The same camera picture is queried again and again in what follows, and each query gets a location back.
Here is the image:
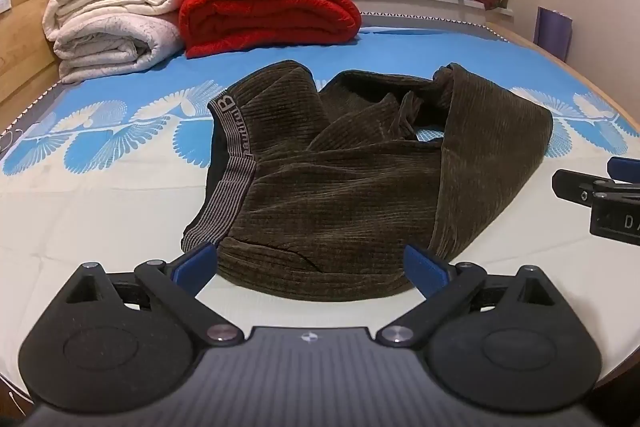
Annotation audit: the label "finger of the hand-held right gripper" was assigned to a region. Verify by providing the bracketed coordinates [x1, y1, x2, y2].
[552, 169, 640, 208]
[606, 156, 640, 184]

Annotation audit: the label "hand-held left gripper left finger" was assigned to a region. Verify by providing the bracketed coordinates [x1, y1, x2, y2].
[62, 242, 246, 348]

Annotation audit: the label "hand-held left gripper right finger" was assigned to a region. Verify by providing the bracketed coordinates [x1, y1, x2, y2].
[375, 244, 558, 349]

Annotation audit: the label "dark olive corduroy pants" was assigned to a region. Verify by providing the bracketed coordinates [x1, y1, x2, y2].
[181, 61, 554, 303]

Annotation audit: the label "blue patterned bed sheet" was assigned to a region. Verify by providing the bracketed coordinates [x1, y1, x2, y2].
[0, 26, 640, 408]

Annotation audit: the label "purple box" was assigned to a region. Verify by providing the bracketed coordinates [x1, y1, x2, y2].
[532, 6, 574, 62]

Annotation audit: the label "red folded blanket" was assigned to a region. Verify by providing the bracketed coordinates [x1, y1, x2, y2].
[178, 0, 363, 59]

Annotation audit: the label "wooden headboard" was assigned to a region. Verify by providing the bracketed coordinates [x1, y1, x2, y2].
[0, 0, 82, 120]

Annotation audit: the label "wooden bed frame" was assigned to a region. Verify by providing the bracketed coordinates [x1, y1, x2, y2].
[486, 23, 640, 150]

